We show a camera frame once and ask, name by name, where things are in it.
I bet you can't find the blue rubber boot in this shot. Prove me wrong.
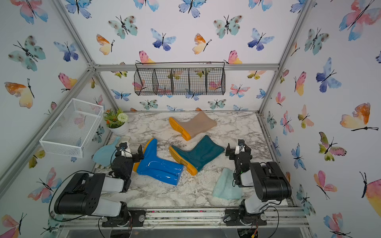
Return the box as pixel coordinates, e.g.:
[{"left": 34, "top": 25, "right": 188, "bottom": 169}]
[{"left": 133, "top": 138, "right": 184, "bottom": 186}]

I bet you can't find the mint green fluffy cloth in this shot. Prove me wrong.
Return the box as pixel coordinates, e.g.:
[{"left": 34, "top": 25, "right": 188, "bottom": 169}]
[{"left": 212, "top": 168, "right": 243, "bottom": 200}]

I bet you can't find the teal green rubber boot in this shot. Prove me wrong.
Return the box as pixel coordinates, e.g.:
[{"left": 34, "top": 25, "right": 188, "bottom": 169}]
[{"left": 169, "top": 135, "right": 225, "bottom": 176}]

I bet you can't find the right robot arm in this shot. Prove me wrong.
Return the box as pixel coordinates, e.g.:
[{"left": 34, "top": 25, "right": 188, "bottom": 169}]
[{"left": 223, "top": 139, "right": 292, "bottom": 226}]

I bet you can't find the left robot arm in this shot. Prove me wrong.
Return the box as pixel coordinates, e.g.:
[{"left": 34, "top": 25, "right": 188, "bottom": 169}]
[{"left": 54, "top": 142, "right": 144, "bottom": 228}]

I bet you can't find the beige rubber boot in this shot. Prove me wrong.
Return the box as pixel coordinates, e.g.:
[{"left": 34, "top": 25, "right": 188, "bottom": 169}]
[{"left": 169, "top": 112, "right": 217, "bottom": 141}]

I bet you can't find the potted plant white pot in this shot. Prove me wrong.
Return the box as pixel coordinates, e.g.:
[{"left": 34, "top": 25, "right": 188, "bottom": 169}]
[{"left": 103, "top": 108, "right": 130, "bottom": 136}]

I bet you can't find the white mesh wall basket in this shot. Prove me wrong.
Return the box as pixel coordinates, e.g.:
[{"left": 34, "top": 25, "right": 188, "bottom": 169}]
[{"left": 39, "top": 98, "right": 104, "bottom": 158}]

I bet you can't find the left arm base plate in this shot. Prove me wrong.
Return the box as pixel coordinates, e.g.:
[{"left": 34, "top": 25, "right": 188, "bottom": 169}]
[{"left": 101, "top": 210, "right": 146, "bottom": 228}]

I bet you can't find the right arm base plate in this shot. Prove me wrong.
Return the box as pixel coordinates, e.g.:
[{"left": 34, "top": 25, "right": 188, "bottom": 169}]
[{"left": 222, "top": 209, "right": 267, "bottom": 226}]

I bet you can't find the aluminium front rail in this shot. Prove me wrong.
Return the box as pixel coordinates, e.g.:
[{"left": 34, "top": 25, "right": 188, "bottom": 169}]
[{"left": 59, "top": 207, "right": 310, "bottom": 230}]

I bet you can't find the black wire wall basket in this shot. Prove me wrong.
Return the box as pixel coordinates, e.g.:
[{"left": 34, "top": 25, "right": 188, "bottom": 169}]
[{"left": 133, "top": 61, "right": 226, "bottom": 96}]

